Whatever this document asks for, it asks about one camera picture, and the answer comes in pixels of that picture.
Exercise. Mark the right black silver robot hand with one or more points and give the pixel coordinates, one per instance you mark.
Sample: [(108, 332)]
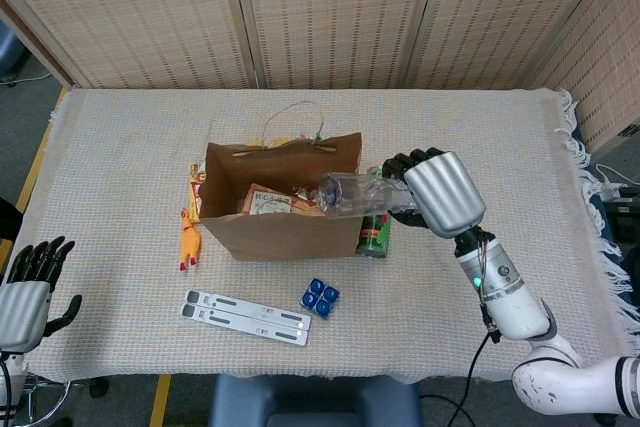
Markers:
[(445, 192)]

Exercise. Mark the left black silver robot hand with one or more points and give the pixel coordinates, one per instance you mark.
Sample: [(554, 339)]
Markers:
[(22, 314)]

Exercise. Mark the green Pringles can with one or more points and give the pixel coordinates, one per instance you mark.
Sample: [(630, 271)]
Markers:
[(375, 239)]

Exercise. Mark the clear plastic water bottle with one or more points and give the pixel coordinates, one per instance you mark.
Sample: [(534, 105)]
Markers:
[(355, 197)]

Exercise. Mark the gold foil snack pack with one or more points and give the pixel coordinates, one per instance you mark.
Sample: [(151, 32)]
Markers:
[(305, 199)]

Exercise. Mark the orange cookie box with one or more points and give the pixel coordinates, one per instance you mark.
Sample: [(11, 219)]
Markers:
[(265, 202)]

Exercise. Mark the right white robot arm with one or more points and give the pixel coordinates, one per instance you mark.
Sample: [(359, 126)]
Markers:
[(515, 307)]

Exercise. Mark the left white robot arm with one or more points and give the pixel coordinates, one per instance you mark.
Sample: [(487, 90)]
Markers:
[(10, 372)]

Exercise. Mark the brown paper bag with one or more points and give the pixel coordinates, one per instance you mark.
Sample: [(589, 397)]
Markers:
[(280, 239)]

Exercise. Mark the chrome stool base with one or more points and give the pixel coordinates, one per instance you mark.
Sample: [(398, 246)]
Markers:
[(97, 387)]

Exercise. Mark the blue toy brick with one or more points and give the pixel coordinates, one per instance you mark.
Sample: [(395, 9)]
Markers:
[(320, 298)]

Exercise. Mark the white power strip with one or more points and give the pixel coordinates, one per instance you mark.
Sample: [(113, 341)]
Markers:
[(610, 192)]

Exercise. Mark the yellow snack packet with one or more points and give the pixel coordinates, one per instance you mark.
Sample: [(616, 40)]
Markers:
[(277, 141)]

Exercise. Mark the yellow rubber chicken toy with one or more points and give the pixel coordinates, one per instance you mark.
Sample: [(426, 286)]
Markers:
[(191, 244)]

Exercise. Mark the black equipment case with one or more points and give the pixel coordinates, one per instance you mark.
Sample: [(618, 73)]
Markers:
[(627, 222)]

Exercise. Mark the white woven tablecloth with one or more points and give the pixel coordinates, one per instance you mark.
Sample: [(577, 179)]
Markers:
[(125, 147)]

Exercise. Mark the yellow red snack box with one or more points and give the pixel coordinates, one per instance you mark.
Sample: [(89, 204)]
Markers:
[(195, 192)]

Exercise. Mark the beige woven folding screen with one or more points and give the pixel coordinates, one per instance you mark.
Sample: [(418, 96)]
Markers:
[(325, 12)]

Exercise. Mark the silver folding laptop stand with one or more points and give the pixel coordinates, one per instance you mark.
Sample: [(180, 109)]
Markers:
[(245, 317)]

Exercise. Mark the blue padded chair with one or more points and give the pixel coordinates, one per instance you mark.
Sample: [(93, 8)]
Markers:
[(310, 402)]

